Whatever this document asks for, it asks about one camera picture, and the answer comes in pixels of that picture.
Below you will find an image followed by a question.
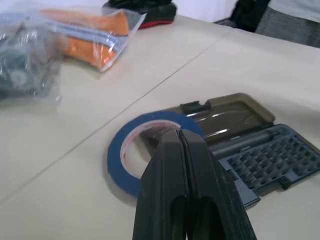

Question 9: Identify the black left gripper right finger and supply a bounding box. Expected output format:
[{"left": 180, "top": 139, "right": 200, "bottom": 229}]
[{"left": 178, "top": 128, "right": 258, "bottom": 240}]

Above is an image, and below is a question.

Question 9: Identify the clear bag of dark parts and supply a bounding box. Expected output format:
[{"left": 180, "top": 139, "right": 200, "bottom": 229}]
[{"left": 0, "top": 13, "right": 66, "bottom": 103}]

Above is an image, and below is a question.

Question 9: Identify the screwdriver bit case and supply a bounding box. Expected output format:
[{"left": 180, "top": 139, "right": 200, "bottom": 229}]
[{"left": 161, "top": 92, "right": 320, "bottom": 210}]

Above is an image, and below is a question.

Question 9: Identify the orange tool in plastic bag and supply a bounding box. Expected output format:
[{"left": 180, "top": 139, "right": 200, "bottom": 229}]
[{"left": 37, "top": 7, "right": 147, "bottom": 73}]

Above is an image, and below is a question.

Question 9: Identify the blue tape roll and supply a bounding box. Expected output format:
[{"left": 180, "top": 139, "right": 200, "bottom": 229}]
[{"left": 106, "top": 112, "right": 204, "bottom": 198}]

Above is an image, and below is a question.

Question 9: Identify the black and red tool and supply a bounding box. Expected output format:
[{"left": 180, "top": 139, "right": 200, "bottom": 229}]
[{"left": 102, "top": 0, "right": 178, "bottom": 30}]

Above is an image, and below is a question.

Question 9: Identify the grey screwdriver handle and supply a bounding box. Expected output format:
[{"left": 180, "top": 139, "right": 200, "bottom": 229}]
[{"left": 208, "top": 125, "right": 291, "bottom": 159}]

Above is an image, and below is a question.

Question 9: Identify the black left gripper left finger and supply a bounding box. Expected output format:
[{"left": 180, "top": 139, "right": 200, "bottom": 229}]
[{"left": 131, "top": 128, "right": 189, "bottom": 240}]

